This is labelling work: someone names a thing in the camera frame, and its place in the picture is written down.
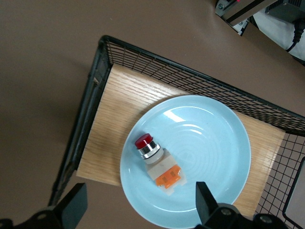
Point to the grey power supply box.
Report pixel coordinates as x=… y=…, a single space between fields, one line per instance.
x=288 y=7

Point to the aluminium camera mount post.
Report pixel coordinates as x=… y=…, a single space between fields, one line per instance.
x=238 y=12

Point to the light blue round plate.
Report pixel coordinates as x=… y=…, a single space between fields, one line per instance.
x=202 y=143

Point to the red push button switch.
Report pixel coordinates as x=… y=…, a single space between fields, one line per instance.
x=162 y=167

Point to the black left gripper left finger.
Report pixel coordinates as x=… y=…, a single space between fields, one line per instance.
x=69 y=205

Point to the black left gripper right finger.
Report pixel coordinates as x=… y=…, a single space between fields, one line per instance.
x=207 y=202

